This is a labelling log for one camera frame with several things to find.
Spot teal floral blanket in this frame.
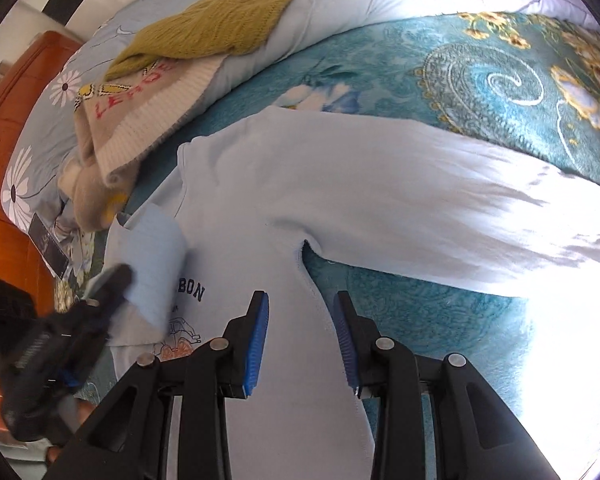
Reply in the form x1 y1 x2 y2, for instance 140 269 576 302
55 10 600 480

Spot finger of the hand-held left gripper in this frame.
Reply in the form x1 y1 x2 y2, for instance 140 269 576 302
82 264 134 318

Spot wooden headboard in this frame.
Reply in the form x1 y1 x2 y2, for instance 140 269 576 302
0 30 87 436

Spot beige fluffy garment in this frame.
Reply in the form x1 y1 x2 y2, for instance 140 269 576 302
55 110 142 232

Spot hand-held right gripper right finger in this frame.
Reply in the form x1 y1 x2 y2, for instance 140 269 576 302
332 290 563 480

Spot black phone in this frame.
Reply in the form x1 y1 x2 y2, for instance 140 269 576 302
28 213 71 279

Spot white knit sweater red letters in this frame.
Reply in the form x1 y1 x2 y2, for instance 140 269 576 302
74 55 226 178

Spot light blue floral duvet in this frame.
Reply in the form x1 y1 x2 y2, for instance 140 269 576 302
2 0 600 241

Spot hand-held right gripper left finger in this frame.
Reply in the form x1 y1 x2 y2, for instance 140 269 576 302
45 290 271 480

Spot olive green knit sweater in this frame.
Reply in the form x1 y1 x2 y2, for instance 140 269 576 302
104 0 323 81

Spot light blue sweatshirt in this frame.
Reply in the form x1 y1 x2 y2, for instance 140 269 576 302
102 105 600 480

